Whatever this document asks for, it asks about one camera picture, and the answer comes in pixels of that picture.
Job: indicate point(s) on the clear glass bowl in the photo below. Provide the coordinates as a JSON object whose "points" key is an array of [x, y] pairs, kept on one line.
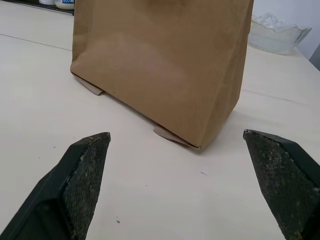
{"points": [[275, 37]]}

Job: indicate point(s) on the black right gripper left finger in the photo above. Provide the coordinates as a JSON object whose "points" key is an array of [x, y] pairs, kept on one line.
{"points": [[50, 195]]}

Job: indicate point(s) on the brown paper bag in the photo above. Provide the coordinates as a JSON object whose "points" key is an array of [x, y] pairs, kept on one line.
{"points": [[162, 75]]}

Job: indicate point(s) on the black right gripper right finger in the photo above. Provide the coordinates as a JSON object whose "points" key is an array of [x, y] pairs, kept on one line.
{"points": [[287, 180]]}

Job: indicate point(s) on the white jar with blue label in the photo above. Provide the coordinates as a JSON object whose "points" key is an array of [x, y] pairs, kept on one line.
{"points": [[47, 2], [64, 4]]}

